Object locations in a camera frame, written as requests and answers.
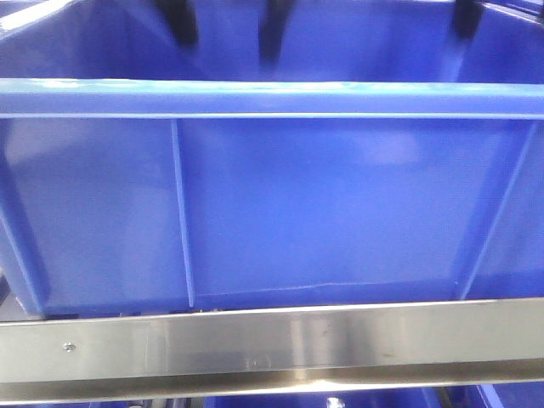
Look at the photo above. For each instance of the large blue plastic box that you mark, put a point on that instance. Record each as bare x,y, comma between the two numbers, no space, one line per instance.
171,156

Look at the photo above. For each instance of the stainless steel front bar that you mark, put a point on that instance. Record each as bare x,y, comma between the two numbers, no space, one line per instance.
272,351

